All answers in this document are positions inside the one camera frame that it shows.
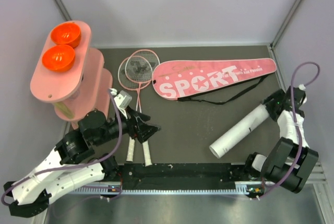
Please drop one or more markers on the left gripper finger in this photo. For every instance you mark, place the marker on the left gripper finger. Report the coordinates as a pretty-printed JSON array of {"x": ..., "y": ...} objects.
[
  {"x": 138, "y": 117},
  {"x": 147, "y": 131}
]

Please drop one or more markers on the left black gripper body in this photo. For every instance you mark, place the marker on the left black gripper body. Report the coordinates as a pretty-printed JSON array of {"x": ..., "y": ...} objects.
[{"x": 128, "y": 125}]

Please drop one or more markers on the orange plastic bowl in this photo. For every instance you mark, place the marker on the orange plastic bowl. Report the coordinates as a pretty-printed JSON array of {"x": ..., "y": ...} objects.
[
  {"x": 59, "y": 58},
  {"x": 68, "y": 33}
]

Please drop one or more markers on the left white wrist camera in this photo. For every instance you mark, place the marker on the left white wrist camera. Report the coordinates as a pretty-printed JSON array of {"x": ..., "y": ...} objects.
[{"x": 121, "y": 100}]

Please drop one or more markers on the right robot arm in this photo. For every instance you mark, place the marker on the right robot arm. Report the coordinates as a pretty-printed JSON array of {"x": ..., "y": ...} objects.
[{"x": 291, "y": 149}]

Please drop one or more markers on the upper orange plastic bowl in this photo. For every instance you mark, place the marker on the upper orange plastic bowl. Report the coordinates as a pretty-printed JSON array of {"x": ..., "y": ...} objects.
[{"x": 68, "y": 33}]

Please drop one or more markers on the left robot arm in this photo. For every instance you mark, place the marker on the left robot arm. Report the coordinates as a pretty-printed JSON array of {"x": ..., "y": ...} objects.
[{"x": 71, "y": 165}]

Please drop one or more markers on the pink three-tier wooden shelf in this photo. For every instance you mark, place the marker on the pink three-tier wooden shelf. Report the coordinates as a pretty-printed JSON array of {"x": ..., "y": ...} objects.
[{"x": 83, "y": 88}]

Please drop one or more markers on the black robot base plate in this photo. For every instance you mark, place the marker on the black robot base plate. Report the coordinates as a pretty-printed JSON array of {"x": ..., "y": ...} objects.
[{"x": 180, "y": 176}]

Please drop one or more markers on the pink SPORT racket bag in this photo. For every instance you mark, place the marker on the pink SPORT racket bag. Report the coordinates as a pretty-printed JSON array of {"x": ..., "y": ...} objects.
[{"x": 175, "y": 80}]

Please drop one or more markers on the grey slotted cable duct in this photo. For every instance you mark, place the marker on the grey slotted cable duct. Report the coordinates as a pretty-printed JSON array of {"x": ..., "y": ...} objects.
[{"x": 237, "y": 189}]

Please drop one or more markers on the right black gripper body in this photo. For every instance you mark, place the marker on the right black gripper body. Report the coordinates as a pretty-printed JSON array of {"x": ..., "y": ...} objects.
[{"x": 271, "y": 101}]

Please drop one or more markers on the lower orange plastic bowl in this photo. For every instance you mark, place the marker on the lower orange plastic bowl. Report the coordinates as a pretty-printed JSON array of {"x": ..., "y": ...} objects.
[{"x": 59, "y": 58}]

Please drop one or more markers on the white shuttlecock tube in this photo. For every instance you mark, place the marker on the white shuttlecock tube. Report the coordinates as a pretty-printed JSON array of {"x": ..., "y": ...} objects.
[{"x": 239, "y": 131}]

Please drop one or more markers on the pink badminton racket left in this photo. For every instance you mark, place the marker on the pink badminton racket left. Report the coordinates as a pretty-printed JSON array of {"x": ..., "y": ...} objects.
[{"x": 132, "y": 86}]

